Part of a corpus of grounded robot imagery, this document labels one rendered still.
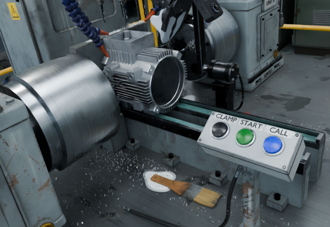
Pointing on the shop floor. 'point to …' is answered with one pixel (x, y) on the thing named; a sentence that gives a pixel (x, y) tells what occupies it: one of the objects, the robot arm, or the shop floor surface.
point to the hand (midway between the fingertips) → (167, 40)
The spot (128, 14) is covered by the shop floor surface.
